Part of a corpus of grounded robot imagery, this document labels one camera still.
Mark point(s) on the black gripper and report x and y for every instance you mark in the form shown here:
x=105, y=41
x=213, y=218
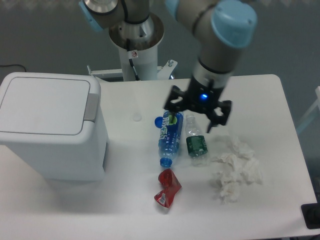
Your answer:
x=200, y=99

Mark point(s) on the blue plastic bottle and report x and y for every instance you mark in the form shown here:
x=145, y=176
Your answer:
x=169, y=138

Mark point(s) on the white trash can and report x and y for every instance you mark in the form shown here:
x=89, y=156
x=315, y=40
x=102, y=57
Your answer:
x=54, y=123

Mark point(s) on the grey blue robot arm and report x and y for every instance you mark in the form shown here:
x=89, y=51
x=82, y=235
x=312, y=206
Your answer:
x=224, y=29

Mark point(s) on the crushed red can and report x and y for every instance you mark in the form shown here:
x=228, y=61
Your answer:
x=170, y=187

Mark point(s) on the clear bottle green label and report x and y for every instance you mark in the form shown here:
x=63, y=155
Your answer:
x=195, y=142

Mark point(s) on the blue bottle cap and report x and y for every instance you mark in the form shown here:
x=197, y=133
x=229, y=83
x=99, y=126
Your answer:
x=158, y=122

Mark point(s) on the white bottle cap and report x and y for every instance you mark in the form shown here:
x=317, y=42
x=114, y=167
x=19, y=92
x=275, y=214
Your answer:
x=136, y=117

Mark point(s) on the crumpled white tissue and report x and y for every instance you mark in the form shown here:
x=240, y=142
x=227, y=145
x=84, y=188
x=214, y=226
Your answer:
x=238, y=166

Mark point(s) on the black device at edge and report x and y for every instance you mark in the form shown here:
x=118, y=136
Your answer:
x=311, y=215

